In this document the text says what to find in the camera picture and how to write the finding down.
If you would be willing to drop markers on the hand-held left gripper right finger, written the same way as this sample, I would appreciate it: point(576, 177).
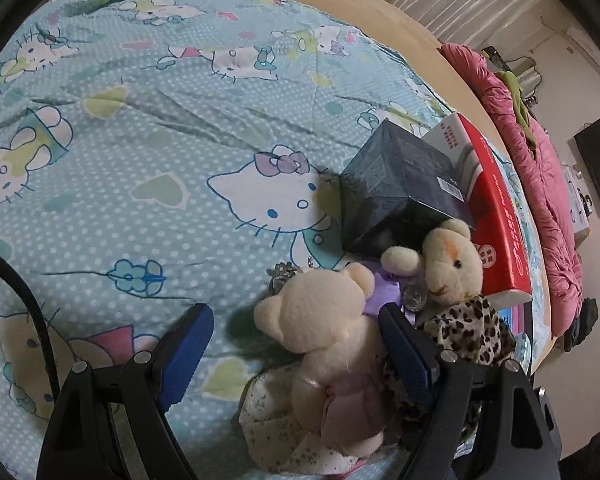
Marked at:
point(405, 355)

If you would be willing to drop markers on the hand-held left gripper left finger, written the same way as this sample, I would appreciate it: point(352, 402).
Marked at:
point(185, 355)

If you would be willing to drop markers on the leopard print cloth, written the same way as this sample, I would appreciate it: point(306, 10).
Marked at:
point(475, 330)

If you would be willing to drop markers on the cream teddy bear pink dress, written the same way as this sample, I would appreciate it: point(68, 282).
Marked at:
point(320, 320)

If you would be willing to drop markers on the cream teddy bear purple dress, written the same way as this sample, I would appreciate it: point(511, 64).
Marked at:
point(450, 265)

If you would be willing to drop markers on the white floral cloth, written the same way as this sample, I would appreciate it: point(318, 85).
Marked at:
point(270, 420)

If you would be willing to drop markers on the dark framed pink box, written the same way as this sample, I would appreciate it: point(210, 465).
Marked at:
point(517, 322)

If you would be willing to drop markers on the red and white box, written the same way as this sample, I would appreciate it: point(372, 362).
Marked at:
point(495, 220)

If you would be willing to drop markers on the dark blue box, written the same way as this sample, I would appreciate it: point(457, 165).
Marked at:
point(400, 180)

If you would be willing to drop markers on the black bag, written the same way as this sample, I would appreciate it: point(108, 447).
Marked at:
point(580, 325)

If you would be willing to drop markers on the blue cartoon cat bed sheet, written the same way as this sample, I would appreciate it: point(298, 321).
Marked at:
point(130, 160)

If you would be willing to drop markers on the pink quilt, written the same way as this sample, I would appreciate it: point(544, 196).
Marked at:
point(545, 200)

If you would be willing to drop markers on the green cloth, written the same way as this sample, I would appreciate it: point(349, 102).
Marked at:
point(515, 92)

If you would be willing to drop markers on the tan bed mattress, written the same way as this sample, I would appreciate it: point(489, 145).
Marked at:
point(380, 15)

